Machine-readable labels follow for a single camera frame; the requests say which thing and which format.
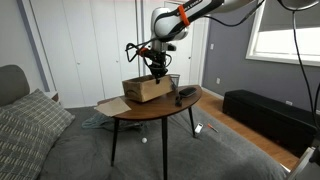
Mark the small white device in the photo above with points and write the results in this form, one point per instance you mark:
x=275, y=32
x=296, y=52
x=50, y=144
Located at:
x=199, y=128

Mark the grey dashed pattern pillow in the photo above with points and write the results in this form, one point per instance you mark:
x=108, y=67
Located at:
x=20, y=150

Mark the black storage bench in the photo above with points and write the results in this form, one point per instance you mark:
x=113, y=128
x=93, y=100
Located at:
x=266, y=113

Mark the grey plaid pillow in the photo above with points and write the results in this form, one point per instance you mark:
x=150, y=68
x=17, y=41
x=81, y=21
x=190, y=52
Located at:
x=40, y=110

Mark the brown cardboard box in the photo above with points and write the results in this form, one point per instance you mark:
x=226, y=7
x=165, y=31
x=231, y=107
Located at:
x=143, y=89

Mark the white wall outlet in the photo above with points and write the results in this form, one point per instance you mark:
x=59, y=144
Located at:
x=218, y=80
x=317, y=111
x=289, y=102

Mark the white window frame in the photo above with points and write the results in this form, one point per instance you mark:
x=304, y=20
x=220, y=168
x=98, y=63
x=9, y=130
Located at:
x=286, y=58

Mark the black oval case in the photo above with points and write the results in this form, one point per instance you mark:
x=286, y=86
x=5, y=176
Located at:
x=187, y=91

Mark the black stand part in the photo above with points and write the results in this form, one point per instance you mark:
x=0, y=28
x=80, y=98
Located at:
x=315, y=156

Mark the grey roller blind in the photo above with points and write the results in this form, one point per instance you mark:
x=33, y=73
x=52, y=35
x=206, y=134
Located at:
x=283, y=20

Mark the black table leg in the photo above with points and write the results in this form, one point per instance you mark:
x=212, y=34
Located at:
x=164, y=150
x=192, y=121
x=115, y=143

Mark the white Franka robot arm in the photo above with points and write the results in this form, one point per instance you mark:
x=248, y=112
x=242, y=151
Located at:
x=160, y=20

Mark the flat brown paper sheet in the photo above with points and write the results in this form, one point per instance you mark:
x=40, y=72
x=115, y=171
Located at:
x=113, y=106

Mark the small white ball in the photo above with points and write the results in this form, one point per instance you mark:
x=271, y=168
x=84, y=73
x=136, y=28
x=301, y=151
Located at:
x=144, y=140

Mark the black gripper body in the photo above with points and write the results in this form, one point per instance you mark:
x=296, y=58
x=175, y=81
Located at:
x=157, y=60

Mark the small black clip object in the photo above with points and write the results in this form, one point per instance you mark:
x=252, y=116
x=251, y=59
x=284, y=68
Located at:
x=178, y=101

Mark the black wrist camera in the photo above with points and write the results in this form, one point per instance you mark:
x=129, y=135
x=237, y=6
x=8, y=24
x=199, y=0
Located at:
x=170, y=47

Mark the white topped nightstand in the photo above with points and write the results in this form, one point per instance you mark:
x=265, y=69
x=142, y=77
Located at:
x=53, y=96

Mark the silver metal stand bar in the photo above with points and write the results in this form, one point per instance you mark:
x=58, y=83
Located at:
x=300, y=163

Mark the grey upholstered headboard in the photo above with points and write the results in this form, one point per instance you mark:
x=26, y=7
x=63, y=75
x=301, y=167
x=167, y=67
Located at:
x=11, y=83

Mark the white closet door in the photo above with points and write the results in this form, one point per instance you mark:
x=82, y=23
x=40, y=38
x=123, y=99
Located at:
x=120, y=30
x=66, y=50

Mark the teal crumpled cloth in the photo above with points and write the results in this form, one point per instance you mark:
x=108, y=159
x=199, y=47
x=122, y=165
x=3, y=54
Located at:
x=96, y=121

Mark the white light switch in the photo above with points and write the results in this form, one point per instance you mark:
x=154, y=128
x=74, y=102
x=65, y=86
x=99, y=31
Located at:
x=212, y=46

